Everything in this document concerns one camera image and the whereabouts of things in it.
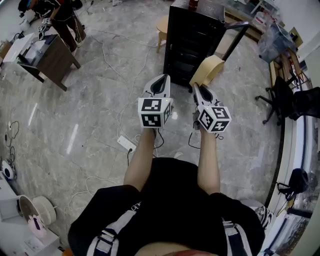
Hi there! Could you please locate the round white bowl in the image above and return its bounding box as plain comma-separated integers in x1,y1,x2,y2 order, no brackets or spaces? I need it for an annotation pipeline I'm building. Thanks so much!
18,194,41,224

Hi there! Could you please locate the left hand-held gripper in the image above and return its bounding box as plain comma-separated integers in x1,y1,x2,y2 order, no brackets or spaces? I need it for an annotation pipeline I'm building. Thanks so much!
137,73,174,129

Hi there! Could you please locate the beige tape roll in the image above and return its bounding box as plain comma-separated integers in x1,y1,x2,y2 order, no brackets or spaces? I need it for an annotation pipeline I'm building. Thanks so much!
189,55,225,87

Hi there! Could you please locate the white navy harness strap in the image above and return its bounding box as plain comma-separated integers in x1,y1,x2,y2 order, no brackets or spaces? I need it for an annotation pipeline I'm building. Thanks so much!
86,209,138,256
221,216,254,256

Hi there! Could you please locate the pink cloth item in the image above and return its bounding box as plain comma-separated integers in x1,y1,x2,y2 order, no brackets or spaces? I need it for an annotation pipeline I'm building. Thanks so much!
27,215,48,239

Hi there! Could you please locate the black white knitted item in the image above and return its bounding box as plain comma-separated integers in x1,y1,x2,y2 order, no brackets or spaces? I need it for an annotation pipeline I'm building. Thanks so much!
254,205,275,230

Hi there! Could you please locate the white blue round device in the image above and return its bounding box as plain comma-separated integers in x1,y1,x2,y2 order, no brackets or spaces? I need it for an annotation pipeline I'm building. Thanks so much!
0,159,16,181

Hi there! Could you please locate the person's left forearm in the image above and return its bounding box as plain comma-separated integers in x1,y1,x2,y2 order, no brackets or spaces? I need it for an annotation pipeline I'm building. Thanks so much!
123,127,158,193

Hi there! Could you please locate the black metal cabinet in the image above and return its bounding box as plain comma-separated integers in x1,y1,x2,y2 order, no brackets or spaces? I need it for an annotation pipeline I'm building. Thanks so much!
163,0,251,87

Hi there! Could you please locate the brown wooden side table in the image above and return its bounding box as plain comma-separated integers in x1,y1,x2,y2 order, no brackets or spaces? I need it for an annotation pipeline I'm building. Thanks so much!
16,34,82,92

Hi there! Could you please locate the wooden rack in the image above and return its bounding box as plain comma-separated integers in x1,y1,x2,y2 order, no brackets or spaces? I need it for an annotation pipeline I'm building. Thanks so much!
268,46,309,89

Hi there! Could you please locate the white cardboard box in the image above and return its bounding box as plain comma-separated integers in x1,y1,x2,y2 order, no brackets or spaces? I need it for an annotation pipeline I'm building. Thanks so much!
0,219,61,256

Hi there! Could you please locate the person's black shirt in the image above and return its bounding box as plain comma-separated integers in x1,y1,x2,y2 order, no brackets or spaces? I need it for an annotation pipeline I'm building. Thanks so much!
67,157,266,256

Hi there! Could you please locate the long white cable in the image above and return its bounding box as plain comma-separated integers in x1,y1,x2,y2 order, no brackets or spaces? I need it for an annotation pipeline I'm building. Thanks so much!
90,27,161,141

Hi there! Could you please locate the white printer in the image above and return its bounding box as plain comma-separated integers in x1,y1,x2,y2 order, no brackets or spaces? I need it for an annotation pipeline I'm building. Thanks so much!
1,32,35,64

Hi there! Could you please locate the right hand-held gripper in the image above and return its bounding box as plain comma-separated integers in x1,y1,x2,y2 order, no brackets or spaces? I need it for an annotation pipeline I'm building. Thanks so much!
192,83,232,134

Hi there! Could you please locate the person's right forearm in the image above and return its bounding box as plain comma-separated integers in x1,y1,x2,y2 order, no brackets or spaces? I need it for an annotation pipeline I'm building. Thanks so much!
196,129,221,195

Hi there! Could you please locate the black thin cable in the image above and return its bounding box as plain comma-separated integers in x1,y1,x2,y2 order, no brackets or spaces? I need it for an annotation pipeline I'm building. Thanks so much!
4,120,21,166

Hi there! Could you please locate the white power strip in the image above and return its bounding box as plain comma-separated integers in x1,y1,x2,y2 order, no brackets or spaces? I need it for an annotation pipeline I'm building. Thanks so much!
116,135,137,153

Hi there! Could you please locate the white round robot vacuum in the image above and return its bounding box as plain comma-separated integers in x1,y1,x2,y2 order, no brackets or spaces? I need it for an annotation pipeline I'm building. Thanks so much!
32,195,58,225

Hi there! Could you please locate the white plastic container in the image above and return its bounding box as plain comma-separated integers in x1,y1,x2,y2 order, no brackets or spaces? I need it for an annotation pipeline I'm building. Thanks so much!
251,10,268,33

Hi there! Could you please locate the round wooden stool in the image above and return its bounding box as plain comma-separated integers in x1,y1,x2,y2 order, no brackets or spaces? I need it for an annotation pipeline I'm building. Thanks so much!
155,15,170,54

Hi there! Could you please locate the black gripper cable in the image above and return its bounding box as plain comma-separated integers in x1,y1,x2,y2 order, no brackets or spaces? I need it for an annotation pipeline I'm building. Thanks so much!
152,127,165,151
187,131,202,150

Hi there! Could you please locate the clear plastic bag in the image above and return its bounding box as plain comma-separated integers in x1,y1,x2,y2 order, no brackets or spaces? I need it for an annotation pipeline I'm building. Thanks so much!
257,23,299,64

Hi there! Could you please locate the black office chair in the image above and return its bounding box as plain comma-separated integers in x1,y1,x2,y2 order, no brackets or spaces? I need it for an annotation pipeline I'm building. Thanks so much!
254,75,320,126

